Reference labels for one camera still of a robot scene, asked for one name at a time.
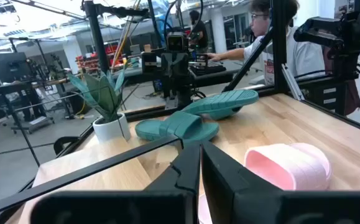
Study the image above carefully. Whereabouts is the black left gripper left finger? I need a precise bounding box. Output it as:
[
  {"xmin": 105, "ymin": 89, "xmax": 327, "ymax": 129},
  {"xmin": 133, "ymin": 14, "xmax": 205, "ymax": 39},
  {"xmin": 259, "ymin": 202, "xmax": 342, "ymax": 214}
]
[{"xmin": 29, "ymin": 141, "xmax": 201, "ymax": 224}]

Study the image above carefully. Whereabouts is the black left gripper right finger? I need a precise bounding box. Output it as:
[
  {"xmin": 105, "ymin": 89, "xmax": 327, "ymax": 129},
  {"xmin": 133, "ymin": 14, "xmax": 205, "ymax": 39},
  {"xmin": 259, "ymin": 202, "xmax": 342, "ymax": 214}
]
[{"xmin": 201, "ymin": 139, "xmax": 360, "ymax": 224}]

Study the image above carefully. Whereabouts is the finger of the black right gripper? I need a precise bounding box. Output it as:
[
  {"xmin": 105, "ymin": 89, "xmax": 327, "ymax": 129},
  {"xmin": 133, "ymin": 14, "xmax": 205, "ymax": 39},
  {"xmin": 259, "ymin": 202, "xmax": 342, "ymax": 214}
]
[
  {"xmin": 175, "ymin": 52, "xmax": 190, "ymax": 87},
  {"xmin": 160, "ymin": 52, "xmax": 176, "ymax": 87}
]

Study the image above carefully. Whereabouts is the pink rubber slide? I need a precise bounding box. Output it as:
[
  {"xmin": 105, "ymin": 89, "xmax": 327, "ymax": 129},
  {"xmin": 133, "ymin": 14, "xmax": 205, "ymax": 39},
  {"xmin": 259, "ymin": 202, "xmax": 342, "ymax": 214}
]
[
  {"xmin": 244, "ymin": 142, "xmax": 333, "ymax": 191},
  {"xmin": 198, "ymin": 193, "xmax": 213, "ymax": 224}
]

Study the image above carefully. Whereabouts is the green rubber slide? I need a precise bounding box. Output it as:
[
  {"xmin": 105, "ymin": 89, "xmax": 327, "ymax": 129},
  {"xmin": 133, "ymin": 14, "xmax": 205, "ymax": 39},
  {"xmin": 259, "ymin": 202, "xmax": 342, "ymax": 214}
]
[
  {"xmin": 135, "ymin": 111, "xmax": 220, "ymax": 144},
  {"xmin": 182, "ymin": 89, "xmax": 260, "ymax": 121}
]

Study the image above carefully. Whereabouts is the grey desk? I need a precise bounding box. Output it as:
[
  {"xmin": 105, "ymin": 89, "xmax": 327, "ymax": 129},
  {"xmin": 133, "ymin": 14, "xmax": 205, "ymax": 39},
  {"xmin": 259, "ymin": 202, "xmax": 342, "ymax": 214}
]
[
  {"xmin": 111, "ymin": 64, "xmax": 165, "ymax": 86},
  {"xmin": 188, "ymin": 58, "xmax": 263, "ymax": 90}
]

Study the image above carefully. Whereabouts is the backlit computer keyboard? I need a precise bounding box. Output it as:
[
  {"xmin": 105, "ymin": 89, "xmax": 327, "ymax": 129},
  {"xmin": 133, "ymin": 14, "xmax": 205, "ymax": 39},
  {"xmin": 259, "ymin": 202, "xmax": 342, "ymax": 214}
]
[{"xmin": 192, "ymin": 60, "xmax": 227, "ymax": 76}]

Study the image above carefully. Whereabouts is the person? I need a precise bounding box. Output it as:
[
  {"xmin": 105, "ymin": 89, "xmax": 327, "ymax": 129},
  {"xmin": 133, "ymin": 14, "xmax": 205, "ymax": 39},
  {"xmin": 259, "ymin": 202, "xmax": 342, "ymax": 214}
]
[
  {"xmin": 188, "ymin": 9, "xmax": 209, "ymax": 54},
  {"xmin": 206, "ymin": 0, "xmax": 326, "ymax": 86}
]

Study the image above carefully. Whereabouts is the green leafy plant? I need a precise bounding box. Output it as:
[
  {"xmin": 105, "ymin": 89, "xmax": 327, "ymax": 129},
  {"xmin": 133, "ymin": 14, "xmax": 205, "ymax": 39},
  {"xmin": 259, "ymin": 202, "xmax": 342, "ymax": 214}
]
[{"xmin": 68, "ymin": 60, "xmax": 131, "ymax": 122}]

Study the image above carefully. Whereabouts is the black stand pole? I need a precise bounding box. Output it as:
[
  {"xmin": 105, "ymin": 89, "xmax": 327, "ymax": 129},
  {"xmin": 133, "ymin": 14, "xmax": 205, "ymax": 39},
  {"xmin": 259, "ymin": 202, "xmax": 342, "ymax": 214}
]
[{"xmin": 81, "ymin": 0, "xmax": 151, "ymax": 74}]

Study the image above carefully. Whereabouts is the rack of red bins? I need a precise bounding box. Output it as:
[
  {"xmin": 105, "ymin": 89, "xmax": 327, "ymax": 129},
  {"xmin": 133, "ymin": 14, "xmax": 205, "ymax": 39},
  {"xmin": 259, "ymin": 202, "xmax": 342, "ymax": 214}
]
[{"xmin": 75, "ymin": 43, "xmax": 124, "ymax": 74}]

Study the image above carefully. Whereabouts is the white plant pot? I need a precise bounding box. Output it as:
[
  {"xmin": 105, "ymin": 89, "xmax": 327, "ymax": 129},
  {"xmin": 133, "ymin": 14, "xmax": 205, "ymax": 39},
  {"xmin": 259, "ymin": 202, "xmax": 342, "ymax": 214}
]
[{"xmin": 92, "ymin": 112, "xmax": 132, "ymax": 143}]

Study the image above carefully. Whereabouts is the silver aluminium extrusion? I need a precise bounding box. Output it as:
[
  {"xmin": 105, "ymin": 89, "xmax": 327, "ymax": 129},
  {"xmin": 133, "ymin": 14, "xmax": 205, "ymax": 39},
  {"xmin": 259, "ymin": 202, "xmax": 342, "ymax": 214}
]
[{"xmin": 280, "ymin": 63, "xmax": 305, "ymax": 101}]

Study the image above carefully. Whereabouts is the black box with white labels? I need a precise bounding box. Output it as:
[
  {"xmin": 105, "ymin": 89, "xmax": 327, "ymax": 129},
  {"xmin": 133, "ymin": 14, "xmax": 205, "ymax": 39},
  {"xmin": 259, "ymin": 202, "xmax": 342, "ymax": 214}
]
[{"xmin": 300, "ymin": 77, "xmax": 354, "ymax": 116}]

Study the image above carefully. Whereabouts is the black workbench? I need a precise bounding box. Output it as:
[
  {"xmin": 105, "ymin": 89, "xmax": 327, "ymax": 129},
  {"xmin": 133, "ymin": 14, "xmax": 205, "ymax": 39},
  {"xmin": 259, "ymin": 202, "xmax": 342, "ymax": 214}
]
[{"xmin": 0, "ymin": 77, "xmax": 56, "ymax": 134}]

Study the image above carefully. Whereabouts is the black monitor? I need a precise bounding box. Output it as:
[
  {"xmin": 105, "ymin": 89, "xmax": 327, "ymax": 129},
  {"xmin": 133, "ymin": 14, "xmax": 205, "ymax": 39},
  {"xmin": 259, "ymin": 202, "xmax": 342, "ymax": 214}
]
[{"xmin": 0, "ymin": 52, "xmax": 28, "ymax": 83}]

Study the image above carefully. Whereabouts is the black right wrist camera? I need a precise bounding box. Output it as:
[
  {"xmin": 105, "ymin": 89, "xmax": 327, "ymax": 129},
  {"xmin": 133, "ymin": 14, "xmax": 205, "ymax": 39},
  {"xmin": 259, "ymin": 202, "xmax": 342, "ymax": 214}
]
[{"xmin": 166, "ymin": 30, "xmax": 190, "ymax": 52}]

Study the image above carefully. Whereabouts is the black frame bracket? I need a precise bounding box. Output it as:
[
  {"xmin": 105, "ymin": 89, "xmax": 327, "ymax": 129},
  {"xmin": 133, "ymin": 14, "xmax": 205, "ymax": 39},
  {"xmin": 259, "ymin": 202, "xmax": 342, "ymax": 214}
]
[{"xmin": 53, "ymin": 136, "xmax": 81, "ymax": 156}]

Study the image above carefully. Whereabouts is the black aluminium table frame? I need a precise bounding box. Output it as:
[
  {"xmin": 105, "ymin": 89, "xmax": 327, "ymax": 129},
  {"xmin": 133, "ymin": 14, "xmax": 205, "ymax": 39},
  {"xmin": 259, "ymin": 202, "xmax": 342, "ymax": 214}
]
[{"xmin": 0, "ymin": 0, "xmax": 360, "ymax": 224}]

